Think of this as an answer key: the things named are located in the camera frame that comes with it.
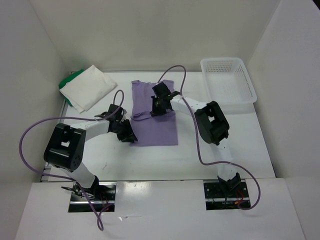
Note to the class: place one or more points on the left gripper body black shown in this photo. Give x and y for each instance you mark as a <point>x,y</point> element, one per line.
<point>120,129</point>

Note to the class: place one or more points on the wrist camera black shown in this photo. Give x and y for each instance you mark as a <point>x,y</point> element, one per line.
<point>115,113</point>
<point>161,91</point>

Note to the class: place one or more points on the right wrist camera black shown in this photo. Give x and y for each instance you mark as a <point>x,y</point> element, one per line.
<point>161,91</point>

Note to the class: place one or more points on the white t shirt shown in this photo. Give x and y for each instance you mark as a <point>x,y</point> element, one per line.
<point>88,88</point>

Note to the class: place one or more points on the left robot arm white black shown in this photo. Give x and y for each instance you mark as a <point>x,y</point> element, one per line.
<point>65,149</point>

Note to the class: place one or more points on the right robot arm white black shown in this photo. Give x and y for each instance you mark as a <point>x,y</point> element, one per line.
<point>211,126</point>

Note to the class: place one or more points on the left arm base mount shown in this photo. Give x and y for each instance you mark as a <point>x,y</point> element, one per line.
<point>106,199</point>

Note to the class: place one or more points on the green t shirt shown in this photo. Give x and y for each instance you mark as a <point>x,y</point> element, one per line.
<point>67,80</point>

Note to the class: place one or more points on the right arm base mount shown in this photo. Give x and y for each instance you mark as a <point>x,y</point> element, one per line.
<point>215,198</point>

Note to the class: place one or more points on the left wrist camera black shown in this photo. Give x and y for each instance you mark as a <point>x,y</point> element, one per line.
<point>115,113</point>

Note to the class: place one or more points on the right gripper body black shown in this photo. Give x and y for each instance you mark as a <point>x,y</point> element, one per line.
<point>160,98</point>

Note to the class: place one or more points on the white plastic basket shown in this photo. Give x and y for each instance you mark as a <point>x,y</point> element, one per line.
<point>227,81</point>

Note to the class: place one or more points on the purple t shirt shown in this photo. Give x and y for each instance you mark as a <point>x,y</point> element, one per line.
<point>150,131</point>

